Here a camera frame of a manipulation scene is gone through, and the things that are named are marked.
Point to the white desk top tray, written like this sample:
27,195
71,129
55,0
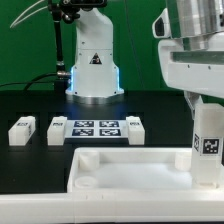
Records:
138,169

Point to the white front rail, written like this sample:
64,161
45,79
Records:
116,207

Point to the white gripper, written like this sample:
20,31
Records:
195,72

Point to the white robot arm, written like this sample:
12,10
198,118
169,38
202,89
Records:
190,50

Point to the black camera stand pole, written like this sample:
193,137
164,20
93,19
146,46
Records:
61,11

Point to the fiducial marker sheet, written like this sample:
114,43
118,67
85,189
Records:
95,129

